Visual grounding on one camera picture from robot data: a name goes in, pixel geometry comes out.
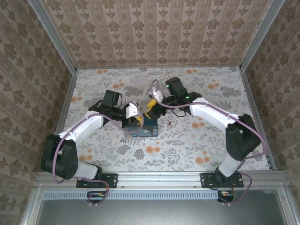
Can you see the small metal key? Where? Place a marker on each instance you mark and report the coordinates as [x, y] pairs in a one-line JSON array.
[[169, 122]]

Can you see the aluminium table edge rail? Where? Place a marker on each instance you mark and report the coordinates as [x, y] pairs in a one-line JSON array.
[[68, 98], [252, 98]]

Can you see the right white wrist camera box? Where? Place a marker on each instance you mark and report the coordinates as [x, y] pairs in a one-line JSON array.
[[157, 95]]

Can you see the black connector board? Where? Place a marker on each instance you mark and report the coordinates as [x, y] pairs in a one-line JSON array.
[[226, 196], [96, 197]]

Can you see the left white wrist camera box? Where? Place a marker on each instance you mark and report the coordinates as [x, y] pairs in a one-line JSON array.
[[132, 110]]

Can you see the floral patterned table cover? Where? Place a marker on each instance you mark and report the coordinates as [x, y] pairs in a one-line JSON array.
[[164, 150]]

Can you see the grey metal sheet panel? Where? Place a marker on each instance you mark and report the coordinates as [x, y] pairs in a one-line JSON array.
[[159, 212]]

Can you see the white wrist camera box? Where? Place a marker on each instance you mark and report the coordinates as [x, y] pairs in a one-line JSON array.
[[157, 95], [132, 110]]

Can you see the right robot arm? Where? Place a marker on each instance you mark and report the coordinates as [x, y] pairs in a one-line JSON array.
[[211, 114]]

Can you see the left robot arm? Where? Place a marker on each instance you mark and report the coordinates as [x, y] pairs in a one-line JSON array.
[[79, 131]]

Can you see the starry night tin box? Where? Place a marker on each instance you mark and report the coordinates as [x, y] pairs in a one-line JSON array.
[[143, 132]]

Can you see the aluminium frame post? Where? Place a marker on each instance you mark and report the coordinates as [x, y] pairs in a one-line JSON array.
[[54, 37], [260, 35]]

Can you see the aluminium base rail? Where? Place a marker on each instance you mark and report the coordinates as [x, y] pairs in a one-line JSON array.
[[159, 179]]

